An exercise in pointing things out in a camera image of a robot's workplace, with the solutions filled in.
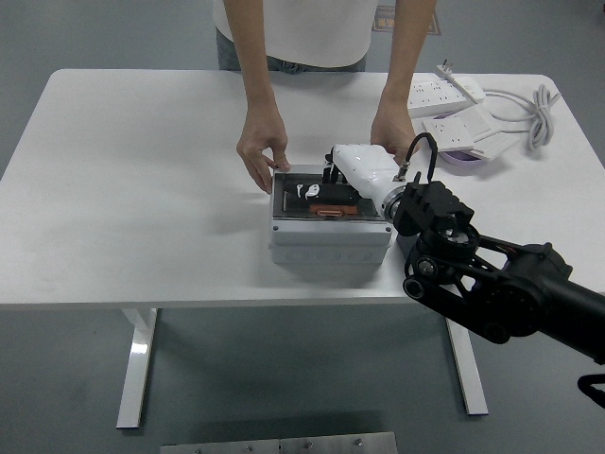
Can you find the person's left hand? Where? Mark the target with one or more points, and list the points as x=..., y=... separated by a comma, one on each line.
x=394, y=127

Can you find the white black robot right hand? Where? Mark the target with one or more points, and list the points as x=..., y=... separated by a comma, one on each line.
x=368, y=168

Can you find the person's right hand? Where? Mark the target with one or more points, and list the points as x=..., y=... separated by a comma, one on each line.
x=257, y=142

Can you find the smoked transparent box lid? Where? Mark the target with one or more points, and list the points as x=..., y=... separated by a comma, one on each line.
x=295, y=179

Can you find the orange cylindrical battery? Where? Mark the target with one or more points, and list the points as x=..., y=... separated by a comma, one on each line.
x=331, y=211

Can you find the grey plastic electrical box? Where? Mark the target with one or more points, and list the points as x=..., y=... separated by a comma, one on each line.
x=326, y=236

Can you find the person's right forearm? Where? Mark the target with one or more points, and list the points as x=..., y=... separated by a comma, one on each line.
x=257, y=61

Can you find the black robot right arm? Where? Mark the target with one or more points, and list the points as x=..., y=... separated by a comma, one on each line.
x=472, y=284

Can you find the person's left forearm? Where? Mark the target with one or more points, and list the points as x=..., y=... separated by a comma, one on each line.
x=406, y=57

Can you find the wide white power strip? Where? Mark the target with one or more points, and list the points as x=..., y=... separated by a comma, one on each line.
x=432, y=97

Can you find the white socket panel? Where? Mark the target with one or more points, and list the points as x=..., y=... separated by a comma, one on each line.
x=496, y=144
x=454, y=130

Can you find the white power plug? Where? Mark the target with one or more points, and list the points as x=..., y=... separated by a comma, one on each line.
x=445, y=68

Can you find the narrow white power strip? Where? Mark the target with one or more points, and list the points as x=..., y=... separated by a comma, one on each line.
x=470, y=90

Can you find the brown floor sign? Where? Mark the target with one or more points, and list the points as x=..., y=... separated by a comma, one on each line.
x=384, y=23

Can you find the person's torso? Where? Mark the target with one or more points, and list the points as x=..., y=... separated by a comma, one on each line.
x=302, y=28

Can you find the white table leg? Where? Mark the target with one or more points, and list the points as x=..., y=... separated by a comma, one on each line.
x=134, y=369
x=470, y=378

